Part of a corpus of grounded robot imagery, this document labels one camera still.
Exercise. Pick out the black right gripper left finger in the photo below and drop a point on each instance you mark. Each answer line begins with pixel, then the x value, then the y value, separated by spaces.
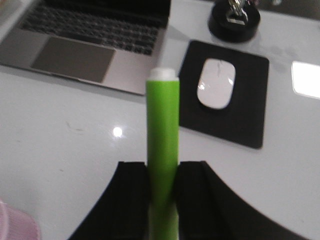
pixel 121 213

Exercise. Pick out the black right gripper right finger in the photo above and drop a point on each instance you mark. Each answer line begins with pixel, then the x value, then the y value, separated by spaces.
pixel 209 210

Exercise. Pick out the green highlighter pen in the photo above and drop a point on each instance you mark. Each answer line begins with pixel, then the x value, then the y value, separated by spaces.
pixel 162 106

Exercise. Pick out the pink mesh pen holder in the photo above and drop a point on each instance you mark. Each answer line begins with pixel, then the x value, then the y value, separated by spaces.
pixel 17 225

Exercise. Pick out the black mouse pad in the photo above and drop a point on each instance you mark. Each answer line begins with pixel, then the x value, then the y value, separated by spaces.
pixel 242 121

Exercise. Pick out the white computer mouse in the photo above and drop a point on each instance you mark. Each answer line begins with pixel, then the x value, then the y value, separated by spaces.
pixel 216 83

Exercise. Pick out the grey laptop computer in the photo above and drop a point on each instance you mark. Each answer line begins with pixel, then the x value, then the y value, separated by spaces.
pixel 109 43

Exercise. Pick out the ferris wheel desk ornament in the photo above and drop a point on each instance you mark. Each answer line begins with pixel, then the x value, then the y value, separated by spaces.
pixel 234 21

